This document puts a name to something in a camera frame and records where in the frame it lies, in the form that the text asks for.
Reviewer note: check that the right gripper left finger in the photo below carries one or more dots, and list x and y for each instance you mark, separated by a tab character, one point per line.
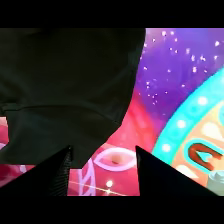
50	178

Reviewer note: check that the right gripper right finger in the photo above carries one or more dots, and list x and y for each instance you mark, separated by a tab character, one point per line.
160	176

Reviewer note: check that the black garment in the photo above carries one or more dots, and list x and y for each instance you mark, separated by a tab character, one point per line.
66	86

